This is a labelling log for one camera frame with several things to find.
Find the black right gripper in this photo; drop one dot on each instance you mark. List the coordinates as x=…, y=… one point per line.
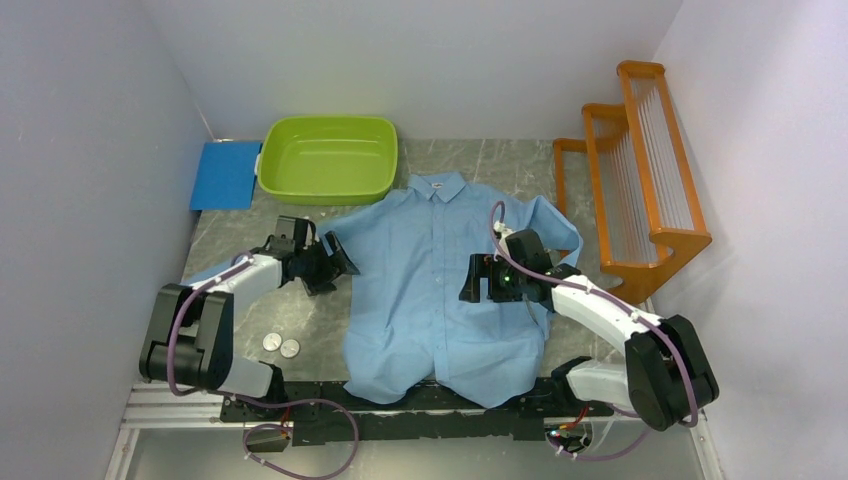
x=480, y=266

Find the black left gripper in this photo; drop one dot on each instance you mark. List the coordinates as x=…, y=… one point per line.
x=333, y=265

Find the silver round brooch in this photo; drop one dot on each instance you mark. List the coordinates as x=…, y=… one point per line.
x=290, y=348
x=272, y=342

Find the light blue button shirt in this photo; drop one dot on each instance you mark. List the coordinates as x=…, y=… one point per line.
x=407, y=322

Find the green plastic basin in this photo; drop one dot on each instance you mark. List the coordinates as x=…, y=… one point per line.
x=328, y=160

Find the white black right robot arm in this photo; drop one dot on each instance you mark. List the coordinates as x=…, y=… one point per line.
x=666, y=377

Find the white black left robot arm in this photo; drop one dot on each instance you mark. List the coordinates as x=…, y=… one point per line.
x=189, y=343

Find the blue flat board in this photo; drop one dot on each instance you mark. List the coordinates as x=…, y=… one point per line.
x=225, y=178

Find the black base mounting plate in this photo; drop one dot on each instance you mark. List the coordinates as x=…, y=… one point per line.
x=428, y=411

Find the orange wooden rack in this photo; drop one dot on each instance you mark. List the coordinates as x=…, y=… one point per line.
x=648, y=214

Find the aluminium frame rails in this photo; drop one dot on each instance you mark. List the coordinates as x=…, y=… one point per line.
x=163, y=436

